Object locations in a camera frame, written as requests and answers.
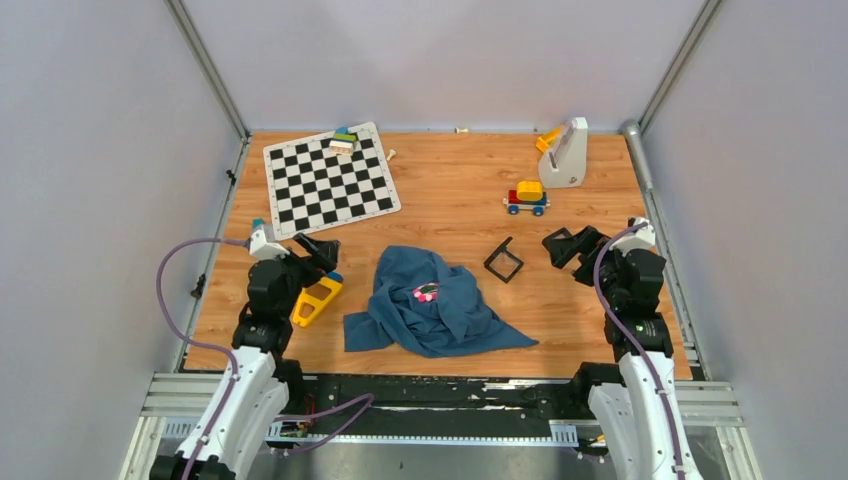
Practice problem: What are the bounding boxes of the stacked toy blocks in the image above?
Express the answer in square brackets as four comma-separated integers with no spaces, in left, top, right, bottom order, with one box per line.
[329,127,358,156]

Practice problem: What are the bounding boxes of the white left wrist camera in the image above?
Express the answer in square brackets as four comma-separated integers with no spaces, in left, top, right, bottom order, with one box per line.
[248,223,290,261]

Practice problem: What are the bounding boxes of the black square frame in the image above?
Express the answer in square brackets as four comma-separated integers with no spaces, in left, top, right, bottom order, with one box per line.
[483,236,524,284]

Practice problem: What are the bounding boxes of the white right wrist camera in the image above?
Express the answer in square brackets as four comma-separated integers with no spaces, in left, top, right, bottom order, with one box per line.
[610,217,656,256]

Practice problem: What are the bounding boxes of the pink white flower brooch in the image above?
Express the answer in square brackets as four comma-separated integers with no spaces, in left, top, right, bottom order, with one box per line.
[413,282,439,303]

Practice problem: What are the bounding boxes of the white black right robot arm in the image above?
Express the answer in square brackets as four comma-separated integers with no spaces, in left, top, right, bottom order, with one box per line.
[542,217,702,479]

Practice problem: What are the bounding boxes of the yellow plastic toy frame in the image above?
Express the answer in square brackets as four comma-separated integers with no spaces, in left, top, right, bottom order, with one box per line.
[291,274,344,328]

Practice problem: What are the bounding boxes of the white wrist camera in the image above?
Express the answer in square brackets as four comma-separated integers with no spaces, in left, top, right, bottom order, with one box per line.
[610,217,656,256]
[248,223,290,261]

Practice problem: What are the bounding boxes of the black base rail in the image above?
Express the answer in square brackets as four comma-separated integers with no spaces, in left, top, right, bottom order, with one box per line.
[282,374,598,438]

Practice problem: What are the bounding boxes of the black white chessboard mat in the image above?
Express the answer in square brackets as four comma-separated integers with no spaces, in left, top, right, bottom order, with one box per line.
[263,122,402,240]

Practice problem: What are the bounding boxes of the grey wedge stand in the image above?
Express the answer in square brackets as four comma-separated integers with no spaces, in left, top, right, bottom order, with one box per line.
[538,117,589,189]

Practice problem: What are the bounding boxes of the toy car with yellow block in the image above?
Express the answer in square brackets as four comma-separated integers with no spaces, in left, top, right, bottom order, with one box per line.
[503,180,550,216]

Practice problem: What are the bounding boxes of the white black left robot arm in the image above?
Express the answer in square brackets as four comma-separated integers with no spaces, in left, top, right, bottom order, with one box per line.
[149,225,341,479]

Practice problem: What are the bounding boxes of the blue cloth garment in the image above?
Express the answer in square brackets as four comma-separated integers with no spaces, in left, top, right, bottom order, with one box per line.
[343,245,538,358]

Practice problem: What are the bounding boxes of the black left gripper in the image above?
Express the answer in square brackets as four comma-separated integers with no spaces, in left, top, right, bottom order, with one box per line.
[268,233,339,318]

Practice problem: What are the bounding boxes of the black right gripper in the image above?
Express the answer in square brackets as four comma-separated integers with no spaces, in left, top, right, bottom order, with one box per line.
[545,225,624,308]

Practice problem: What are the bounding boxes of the orange toy piece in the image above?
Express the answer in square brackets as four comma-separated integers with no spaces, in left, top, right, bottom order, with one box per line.
[535,125,565,153]

